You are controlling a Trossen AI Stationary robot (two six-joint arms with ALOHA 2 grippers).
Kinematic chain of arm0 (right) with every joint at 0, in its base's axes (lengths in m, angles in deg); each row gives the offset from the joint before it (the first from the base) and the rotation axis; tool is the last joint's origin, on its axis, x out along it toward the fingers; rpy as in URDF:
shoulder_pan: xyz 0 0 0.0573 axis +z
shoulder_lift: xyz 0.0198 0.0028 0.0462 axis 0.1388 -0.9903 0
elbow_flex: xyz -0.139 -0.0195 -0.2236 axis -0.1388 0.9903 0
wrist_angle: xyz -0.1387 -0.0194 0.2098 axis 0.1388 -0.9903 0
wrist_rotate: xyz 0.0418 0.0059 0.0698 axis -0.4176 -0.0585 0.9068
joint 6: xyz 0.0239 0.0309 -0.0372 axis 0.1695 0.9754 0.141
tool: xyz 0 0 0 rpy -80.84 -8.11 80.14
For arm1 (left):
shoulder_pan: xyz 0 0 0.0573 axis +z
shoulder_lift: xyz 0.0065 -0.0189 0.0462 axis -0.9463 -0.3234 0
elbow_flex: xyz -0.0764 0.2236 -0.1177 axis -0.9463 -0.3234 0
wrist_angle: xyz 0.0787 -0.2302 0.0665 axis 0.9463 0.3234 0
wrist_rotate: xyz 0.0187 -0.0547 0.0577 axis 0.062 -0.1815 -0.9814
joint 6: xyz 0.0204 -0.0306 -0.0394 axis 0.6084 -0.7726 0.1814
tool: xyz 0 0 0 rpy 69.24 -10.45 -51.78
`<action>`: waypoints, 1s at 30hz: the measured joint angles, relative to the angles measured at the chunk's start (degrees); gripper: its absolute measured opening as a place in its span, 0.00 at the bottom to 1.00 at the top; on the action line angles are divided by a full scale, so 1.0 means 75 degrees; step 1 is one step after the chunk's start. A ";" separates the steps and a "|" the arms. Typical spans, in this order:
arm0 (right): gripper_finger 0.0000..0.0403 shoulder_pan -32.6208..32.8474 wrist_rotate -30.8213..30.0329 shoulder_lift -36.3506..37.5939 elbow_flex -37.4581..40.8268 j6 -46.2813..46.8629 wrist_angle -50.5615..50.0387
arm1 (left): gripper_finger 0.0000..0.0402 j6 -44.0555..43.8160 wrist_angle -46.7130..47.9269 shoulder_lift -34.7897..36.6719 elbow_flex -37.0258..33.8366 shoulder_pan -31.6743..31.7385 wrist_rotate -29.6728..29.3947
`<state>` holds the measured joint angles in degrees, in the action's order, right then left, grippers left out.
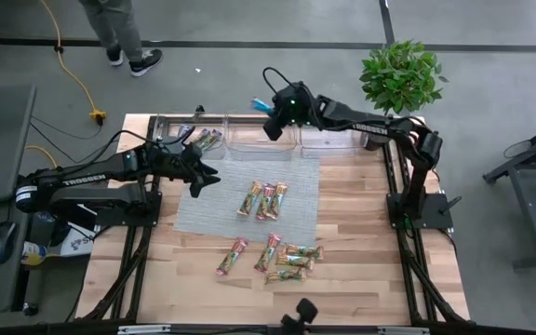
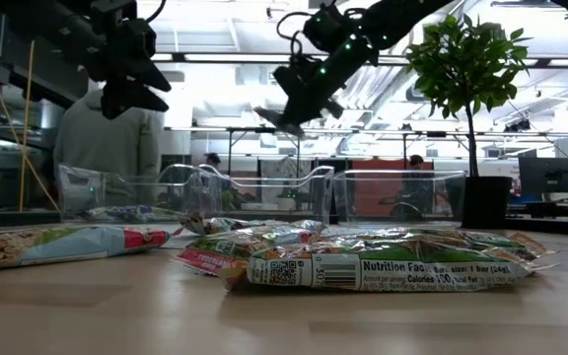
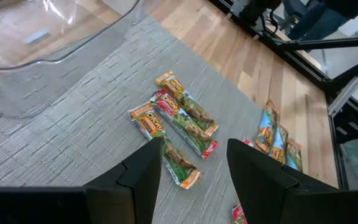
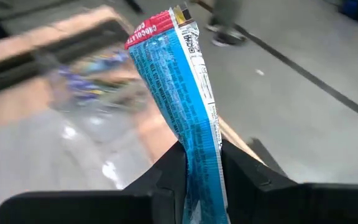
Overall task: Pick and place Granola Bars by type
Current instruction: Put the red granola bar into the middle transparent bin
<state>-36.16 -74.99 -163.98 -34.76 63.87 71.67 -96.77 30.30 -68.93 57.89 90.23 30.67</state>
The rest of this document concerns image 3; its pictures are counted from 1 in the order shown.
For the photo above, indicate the clear plastic bin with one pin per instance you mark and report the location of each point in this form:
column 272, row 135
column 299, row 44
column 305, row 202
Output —
column 57, row 46

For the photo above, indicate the black table frame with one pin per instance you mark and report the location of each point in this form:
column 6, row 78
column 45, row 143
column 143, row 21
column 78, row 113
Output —
column 309, row 74

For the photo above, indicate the silver metal bracket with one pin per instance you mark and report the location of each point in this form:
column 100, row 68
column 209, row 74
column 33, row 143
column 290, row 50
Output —
column 345, row 95

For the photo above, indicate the granola bar green red wrapper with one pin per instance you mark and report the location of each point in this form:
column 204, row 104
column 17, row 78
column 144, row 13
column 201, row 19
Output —
column 182, row 123

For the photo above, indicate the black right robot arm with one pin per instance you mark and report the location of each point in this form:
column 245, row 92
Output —
column 253, row 11

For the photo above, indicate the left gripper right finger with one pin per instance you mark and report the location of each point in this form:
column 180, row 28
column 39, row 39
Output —
column 266, row 193

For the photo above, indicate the grey woven mat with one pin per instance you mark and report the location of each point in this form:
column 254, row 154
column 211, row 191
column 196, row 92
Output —
column 89, row 130

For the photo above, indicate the granola bar green orange wrapper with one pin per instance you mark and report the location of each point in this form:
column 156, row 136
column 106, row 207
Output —
column 294, row 154
column 267, row 124
column 151, row 124
column 185, row 102
column 279, row 143

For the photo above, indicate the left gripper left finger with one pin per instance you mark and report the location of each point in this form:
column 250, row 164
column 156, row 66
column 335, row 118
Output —
column 135, row 186

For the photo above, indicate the blue office chair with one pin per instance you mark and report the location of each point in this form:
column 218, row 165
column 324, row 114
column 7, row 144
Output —
column 306, row 21

